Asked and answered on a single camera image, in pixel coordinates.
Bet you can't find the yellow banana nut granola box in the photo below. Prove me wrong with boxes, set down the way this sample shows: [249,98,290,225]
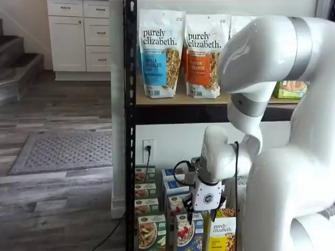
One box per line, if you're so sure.
[208,216,237,251]
[215,208,236,218]

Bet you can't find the black metal shelving rack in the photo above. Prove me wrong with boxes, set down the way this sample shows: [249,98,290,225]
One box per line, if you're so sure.
[123,0,299,251]

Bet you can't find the white wall outlet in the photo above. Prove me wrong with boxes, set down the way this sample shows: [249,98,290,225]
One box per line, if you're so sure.
[142,139,155,164]

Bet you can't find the orange pumpkin cinnamon granola bag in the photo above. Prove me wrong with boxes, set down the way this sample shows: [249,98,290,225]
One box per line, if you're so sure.
[180,46,188,77]
[185,14,231,99]

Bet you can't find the green snack box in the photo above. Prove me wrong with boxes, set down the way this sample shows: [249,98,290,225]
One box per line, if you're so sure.
[273,79,308,100]

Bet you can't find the white granola bag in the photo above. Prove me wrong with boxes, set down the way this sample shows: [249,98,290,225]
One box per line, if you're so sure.
[230,15,259,43]

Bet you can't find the grey patterned door mat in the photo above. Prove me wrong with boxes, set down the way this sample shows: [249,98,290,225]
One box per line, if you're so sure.
[7,131,114,176]

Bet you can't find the white box at edge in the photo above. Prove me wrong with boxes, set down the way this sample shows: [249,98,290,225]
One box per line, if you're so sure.
[135,198,160,216]

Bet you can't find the blue vanilla chocolate granola bag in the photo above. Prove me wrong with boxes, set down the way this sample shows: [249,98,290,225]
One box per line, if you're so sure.
[138,9,187,99]

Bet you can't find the grey wooden staircase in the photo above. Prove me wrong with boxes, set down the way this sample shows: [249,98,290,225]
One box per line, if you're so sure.
[0,18,44,101]

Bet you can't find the white kitchen cabinet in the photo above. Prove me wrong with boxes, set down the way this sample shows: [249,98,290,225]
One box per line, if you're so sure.
[48,0,111,81]

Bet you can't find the black plug with cord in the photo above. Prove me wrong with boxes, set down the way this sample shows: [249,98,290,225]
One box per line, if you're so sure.
[144,145,152,168]

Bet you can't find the brown particle shelf board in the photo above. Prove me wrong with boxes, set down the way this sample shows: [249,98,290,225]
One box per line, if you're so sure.
[136,88,299,106]

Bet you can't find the black floor cable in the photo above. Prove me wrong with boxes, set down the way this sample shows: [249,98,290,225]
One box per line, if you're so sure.
[91,210,127,251]

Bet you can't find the green apple cinnamon oatmeal box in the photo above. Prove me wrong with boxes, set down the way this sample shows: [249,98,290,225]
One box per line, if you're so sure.
[135,182,157,200]
[135,165,157,184]
[138,214,167,251]

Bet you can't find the black looped cable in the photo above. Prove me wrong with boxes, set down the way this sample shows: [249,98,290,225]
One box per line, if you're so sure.
[173,160,196,185]

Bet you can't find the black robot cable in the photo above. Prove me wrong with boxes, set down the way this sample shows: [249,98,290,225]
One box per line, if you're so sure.
[233,141,240,251]

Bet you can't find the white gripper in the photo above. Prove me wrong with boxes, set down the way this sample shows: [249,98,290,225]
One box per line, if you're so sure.
[182,174,226,226]

